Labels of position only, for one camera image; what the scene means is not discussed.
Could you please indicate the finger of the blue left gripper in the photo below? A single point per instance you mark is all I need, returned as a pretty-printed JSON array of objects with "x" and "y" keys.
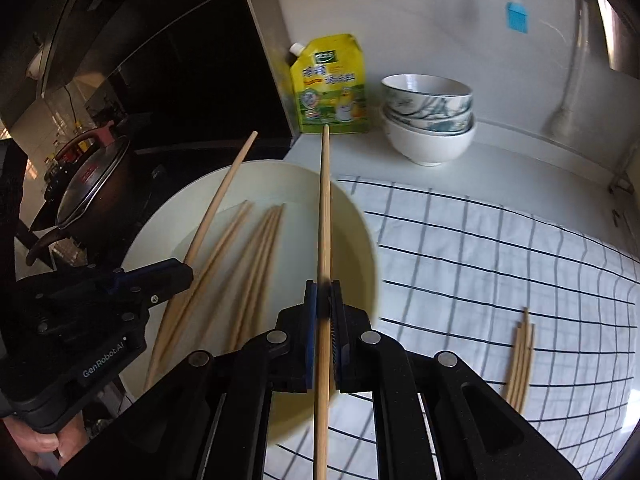
[{"x": 160, "y": 279}]

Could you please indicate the black range hood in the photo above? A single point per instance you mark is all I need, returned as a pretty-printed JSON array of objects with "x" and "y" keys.
[{"x": 206, "y": 69}]

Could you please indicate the white checkered cloth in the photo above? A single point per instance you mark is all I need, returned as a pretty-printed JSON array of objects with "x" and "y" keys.
[{"x": 460, "y": 275}]

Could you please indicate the person's left hand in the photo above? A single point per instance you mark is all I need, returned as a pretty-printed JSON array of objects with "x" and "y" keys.
[{"x": 38, "y": 447}]

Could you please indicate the dark cooking pot with lid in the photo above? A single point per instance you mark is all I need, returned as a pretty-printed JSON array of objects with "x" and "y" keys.
[{"x": 104, "y": 197}]

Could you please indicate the blue patterned bowl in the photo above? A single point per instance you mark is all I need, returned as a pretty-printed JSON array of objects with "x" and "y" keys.
[
  {"x": 449, "y": 125},
  {"x": 426, "y": 96}
]

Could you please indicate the white ceramic bowl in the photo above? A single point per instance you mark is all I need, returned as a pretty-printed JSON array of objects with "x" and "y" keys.
[{"x": 425, "y": 148}]

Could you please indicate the upper blue patterned bowl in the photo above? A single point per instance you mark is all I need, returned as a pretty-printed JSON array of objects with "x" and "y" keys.
[{"x": 426, "y": 96}]

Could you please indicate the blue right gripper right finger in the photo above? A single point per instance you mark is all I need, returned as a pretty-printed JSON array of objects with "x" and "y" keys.
[{"x": 340, "y": 336}]

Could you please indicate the yellow seasoning pouch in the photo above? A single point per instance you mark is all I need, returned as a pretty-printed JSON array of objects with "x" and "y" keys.
[{"x": 329, "y": 84}]

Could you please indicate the white wall pipe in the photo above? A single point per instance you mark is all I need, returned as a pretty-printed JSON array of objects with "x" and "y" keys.
[{"x": 562, "y": 122}]

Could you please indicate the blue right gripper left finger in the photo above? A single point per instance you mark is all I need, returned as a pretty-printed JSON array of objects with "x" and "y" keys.
[{"x": 310, "y": 321}]

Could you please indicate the large white basin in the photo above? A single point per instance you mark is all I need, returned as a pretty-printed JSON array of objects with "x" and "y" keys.
[{"x": 169, "y": 233}]

